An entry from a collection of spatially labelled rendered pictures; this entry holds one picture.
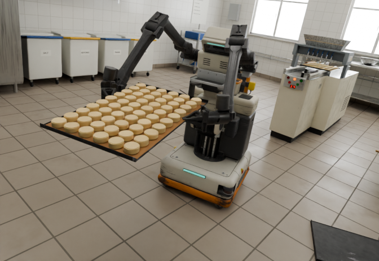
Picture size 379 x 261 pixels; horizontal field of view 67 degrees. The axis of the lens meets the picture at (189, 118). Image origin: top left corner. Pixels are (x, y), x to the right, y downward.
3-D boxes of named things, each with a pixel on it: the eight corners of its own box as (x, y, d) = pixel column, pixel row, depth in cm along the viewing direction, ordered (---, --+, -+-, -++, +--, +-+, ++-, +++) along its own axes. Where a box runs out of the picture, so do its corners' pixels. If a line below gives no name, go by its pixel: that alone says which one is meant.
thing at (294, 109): (286, 124, 434) (302, 66, 403) (309, 132, 415) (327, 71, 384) (267, 135, 381) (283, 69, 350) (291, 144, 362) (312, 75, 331)
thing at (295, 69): (326, 65, 500) (327, 61, 498) (327, 65, 498) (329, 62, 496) (282, 73, 349) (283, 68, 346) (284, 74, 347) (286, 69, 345)
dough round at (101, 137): (92, 144, 93) (92, 138, 92) (93, 136, 97) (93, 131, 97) (108, 143, 94) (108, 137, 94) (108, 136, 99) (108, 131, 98)
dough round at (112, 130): (118, 136, 99) (118, 131, 98) (103, 136, 98) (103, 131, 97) (119, 129, 103) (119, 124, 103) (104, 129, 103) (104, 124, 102)
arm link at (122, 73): (164, 30, 159) (149, 25, 163) (161, 24, 153) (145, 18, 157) (123, 96, 151) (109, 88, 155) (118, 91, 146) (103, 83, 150)
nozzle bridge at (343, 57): (296, 65, 440) (302, 43, 428) (346, 76, 399) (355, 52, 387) (288, 66, 415) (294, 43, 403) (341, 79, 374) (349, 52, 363)
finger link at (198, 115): (184, 133, 116) (205, 131, 119) (185, 116, 113) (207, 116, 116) (178, 125, 122) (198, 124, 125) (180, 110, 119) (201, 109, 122)
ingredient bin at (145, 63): (132, 78, 568) (135, 39, 541) (114, 71, 608) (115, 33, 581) (153, 76, 606) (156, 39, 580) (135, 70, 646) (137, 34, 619)
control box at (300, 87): (283, 85, 354) (286, 74, 350) (303, 90, 341) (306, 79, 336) (282, 85, 352) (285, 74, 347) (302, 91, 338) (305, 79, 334)
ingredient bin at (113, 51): (104, 81, 521) (105, 38, 494) (86, 73, 559) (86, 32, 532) (128, 79, 560) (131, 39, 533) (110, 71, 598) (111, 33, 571)
